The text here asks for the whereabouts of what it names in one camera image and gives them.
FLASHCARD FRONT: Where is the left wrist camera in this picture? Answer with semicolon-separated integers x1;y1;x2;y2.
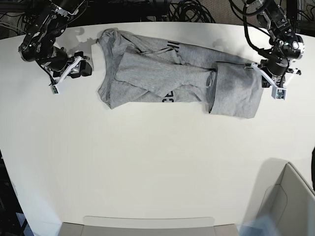
272;87;287;100

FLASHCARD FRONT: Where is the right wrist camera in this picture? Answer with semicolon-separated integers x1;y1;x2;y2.
50;84;60;94

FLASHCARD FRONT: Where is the grey bin at right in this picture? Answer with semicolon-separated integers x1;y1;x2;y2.
255;163;315;236

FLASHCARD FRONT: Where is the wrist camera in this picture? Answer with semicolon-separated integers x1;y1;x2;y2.
272;87;287;100
50;84;60;94

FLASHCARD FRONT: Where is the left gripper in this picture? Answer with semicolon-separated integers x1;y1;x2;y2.
245;59;302;88

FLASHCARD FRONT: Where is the grey tray at bottom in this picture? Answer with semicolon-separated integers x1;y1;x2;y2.
58;216;239;236

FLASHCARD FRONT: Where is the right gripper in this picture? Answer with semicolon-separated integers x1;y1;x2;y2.
36;51;93;85

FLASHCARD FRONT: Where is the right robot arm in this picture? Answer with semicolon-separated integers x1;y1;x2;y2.
18;0;92;86

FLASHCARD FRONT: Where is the black cable bundle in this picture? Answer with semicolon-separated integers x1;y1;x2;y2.
147;0;217;24

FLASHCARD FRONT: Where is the grey T-shirt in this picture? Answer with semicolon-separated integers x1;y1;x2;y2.
98;29;263;118

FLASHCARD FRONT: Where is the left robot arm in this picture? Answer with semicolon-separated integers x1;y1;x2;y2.
229;0;305;88

